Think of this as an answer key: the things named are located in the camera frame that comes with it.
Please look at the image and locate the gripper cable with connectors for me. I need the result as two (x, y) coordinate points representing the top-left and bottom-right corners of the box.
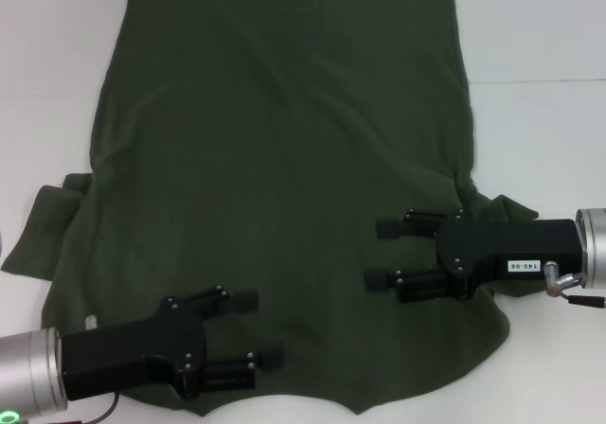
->
(543, 260), (606, 310)
(70, 388), (122, 424)

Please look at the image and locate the dark green t-shirt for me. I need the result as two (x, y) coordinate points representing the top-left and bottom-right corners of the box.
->
(0, 0), (541, 418)

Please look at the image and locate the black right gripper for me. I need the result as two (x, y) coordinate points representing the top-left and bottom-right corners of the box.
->
(364, 208), (584, 305)

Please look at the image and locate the right gripper cable with connectors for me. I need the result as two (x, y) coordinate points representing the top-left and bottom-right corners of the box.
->
(543, 260), (606, 310)

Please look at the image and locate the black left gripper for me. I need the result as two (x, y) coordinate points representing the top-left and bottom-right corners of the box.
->
(60, 285), (284, 402)

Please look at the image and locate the left gripper cable with connectors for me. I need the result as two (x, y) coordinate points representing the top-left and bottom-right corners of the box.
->
(70, 388), (122, 424)

